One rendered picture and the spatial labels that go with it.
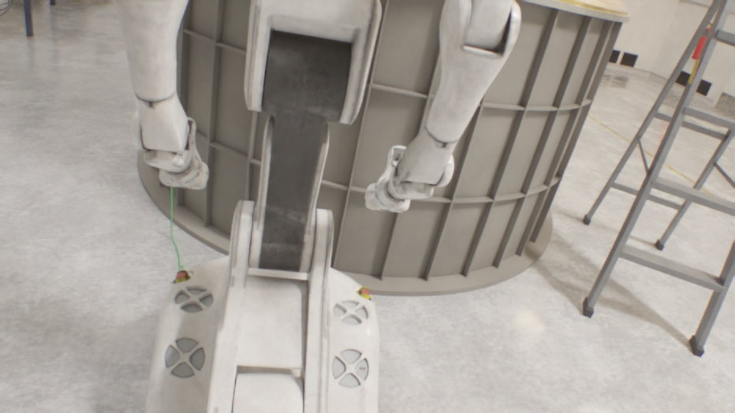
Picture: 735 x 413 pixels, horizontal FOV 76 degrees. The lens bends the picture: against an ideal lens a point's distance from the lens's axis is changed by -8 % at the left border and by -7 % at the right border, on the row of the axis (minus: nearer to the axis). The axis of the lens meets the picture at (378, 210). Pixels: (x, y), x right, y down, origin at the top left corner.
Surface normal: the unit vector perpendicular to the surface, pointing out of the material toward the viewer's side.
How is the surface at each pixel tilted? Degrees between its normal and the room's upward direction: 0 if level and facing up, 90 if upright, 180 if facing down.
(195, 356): 38
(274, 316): 23
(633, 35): 90
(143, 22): 100
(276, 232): 60
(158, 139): 110
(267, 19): 90
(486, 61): 93
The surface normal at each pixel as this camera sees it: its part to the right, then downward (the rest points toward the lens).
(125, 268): 0.20, -0.85
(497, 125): 0.40, 0.52
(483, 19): 0.11, 0.45
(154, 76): 0.36, 0.80
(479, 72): 0.17, 0.66
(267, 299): 0.24, -0.59
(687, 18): -0.93, -0.02
